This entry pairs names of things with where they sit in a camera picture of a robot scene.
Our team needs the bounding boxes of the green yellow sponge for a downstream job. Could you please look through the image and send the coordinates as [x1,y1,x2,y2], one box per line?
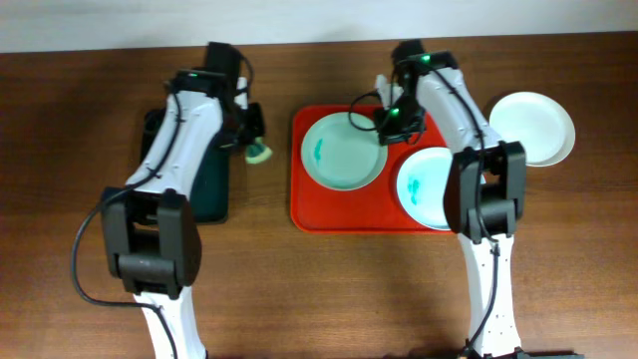
[245,138,273,165]

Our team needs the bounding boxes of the pale blue plate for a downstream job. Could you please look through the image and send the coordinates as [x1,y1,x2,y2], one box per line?
[396,147,453,231]

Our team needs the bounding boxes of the pale green plate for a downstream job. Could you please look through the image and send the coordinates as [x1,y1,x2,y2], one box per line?
[300,112,388,191]

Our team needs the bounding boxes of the white plate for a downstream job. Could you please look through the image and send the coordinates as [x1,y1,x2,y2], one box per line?
[489,92,576,168]

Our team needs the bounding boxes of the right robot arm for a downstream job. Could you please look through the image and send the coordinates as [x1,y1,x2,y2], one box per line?
[373,40,526,358]

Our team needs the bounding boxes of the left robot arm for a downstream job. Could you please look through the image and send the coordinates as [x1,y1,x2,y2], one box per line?
[101,42,272,358]

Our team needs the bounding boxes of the black rectangular tray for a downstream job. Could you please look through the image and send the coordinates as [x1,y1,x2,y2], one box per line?
[140,108,230,224]

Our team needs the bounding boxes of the red plastic tray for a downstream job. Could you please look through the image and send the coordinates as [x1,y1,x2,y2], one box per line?
[289,105,445,234]

